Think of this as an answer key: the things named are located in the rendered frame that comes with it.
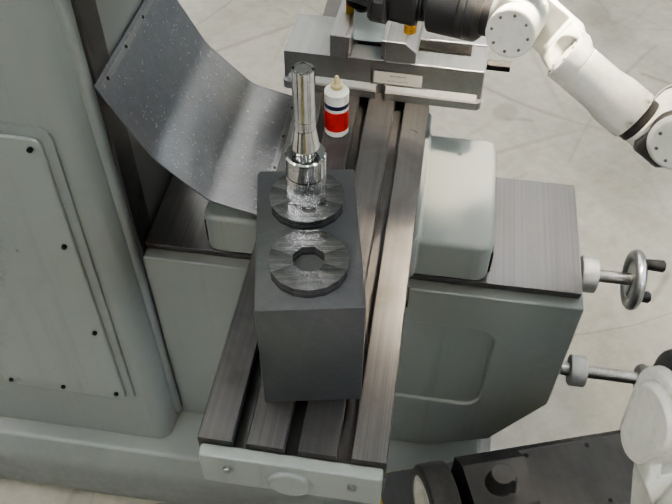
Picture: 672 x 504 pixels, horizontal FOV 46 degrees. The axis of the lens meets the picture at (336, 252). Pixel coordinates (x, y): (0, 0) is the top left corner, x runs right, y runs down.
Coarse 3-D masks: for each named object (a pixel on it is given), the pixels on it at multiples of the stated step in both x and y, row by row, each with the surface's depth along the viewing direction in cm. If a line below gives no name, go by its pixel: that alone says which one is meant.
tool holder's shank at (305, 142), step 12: (300, 72) 79; (312, 72) 79; (300, 84) 80; (312, 84) 80; (300, 96) 81; (312, 96) 82; (300, 108) 82; (312, 108) 83; (300, 120) 83; (312, 120) 84; (300, 132) 85; (312, 132) 85; (300, 144) 86; (312, 144) 86; (300, 156) 87; (312, 156) 88
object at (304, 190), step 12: (288, 168) 88; (324, 168) 89; (288, 180) 90; (300, 180) 88; (312, 180) 88; (324, 180) 90; (288, 192) 91; (300, 192) 90; (312, 192) 90; (324, 192) 91; (300, 204) 91; (312, 204) 91
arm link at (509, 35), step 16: (464, 0) 104; (480, 0) 104; (496, 0) 104; (512, 0) 103; (528, 0) 103; (544, 0) 107; (464, 16) 105; (480, 16) 105; (496, 16) 102; (512, 16) 101; (528, 16) 100; (544, 16) 105; (464, 32) 107; (480, 32) 107; (496, 32) 103; (512, 32) 102; (528, 32) 101; (496, 48) 104; (512, 48) 103; (528, 48) 102
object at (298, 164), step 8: (320, 144) 89; (288, 152) 88; (320, 152) 88; (288, 160) 87; (296, 160) 87; (304, 160) 87; (312, 160) 87; (320, 160) 87; (296, 168) 87; (304, 168) 87; (312, 168) 87; (320, 168) 88
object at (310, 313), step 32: (352, 192) 96; (256, 224) 92; (288, 224) 91; (320, 224) 91; (352, 224) 92; (256, 256) 89; (288, 256) 87; (320, 256) 88; (352, 256) 89; (256, 288) 86; (288, 288) 84; (320, 288) 84; (352, 288) 86; (256, 320) 85; (288, 320) 85; (320, 320) 85; (352, 320) 85; (288, 352) 89; (320, 352) 90; (352, 352) 90; (288, 384) 94; (320, 384) 95; (352, 384) 95
